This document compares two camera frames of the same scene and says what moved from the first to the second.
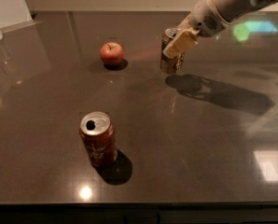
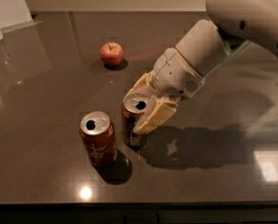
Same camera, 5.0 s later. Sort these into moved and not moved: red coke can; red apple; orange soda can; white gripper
Moved: white gripper; orange soda can
Not moved: red apple; red coke can
